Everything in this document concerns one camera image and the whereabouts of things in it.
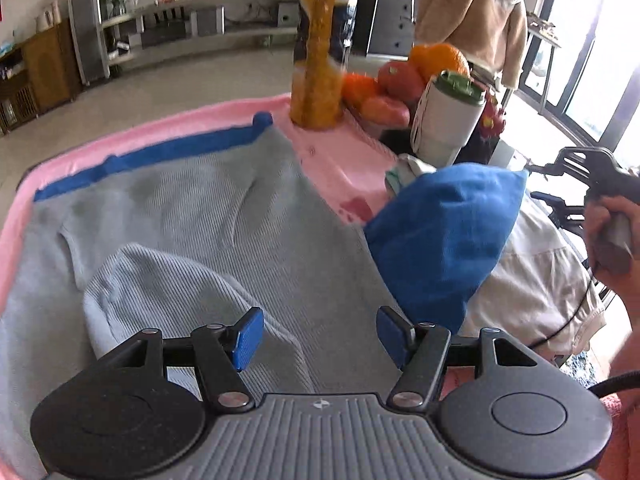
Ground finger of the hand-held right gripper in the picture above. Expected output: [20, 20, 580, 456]
[525, 146, 626, 187]
[530, 191, 589, 229]

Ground blue garment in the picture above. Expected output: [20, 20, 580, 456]
[34, 112, 530, 333]

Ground cream white cloth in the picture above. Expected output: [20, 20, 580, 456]
[457, 190, 608, 361]

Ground black router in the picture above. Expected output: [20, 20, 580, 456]
[142, 12, 191, 46]

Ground silver television stand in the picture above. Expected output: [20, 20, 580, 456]
[102, 0, 306, 68]

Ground red artificial flowers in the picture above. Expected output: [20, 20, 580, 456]
[477, 92, 508, 141]

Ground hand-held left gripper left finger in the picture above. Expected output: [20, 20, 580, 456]
[102, 306, 266, 414]

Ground thick black cable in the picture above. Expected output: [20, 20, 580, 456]
[589, 376, 640, 400]

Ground pink printed towel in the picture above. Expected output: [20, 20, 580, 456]
[0, 92, 476, 403]

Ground large orange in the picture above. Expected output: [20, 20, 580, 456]
[409, 43, 471, 83]

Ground white kettle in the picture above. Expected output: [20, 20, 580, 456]
[35, 2, 63, 33]

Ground tall grey speaker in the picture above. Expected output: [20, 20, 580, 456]
[66, 0, 112, 86]

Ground small orange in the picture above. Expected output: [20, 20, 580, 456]
[341, 72, 381, 108]

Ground glass balcony door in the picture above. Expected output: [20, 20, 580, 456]
[520, 0, 640, 146]

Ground black drawer cabinet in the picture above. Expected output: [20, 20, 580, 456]
[352, 0, 418, 58]

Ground person's right hand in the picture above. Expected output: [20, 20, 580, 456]
[584, 194, 640, 287]

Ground thin black cable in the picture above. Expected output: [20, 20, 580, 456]
[527, 255, 608, 351]

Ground small grey speaker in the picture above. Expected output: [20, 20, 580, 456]
[196, 6, 226, 37]

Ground pink red apple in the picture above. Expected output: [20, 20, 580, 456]
[360, 95, 411, 128]

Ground white tumbler green lid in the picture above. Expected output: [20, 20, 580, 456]
[410, 71, 488, 167]

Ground beige towel on chair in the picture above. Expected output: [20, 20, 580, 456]
[414, 0, 528, 91]

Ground low wooden lattice cabinet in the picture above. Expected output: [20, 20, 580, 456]
[0, 45, 40, 136]

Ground light grey waffle sweater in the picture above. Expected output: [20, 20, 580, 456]
[0, 125, 416, 480]

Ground grey subwoofer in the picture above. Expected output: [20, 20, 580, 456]
[276, 1, 301, 26]

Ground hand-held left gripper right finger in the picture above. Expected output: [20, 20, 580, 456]
[376, 306, 544, 414]

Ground orange juice bottle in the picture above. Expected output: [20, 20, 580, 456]
[290, 0, 360, 132]

